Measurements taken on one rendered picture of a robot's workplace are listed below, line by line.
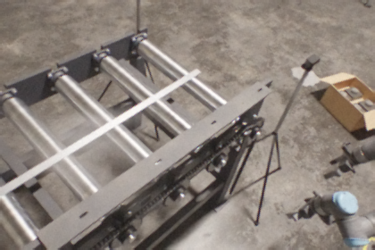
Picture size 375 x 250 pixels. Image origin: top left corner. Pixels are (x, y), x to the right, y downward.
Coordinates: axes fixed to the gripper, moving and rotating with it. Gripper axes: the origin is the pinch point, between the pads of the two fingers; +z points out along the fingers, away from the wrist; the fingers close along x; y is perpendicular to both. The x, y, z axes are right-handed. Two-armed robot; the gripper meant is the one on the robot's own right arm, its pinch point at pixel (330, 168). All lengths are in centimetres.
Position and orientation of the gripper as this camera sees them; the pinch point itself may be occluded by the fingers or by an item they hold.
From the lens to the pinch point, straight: 210.6
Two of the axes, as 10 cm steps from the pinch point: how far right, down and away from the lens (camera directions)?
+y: 6.9, 7.3, 0.2
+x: 5.2, -5.2, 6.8
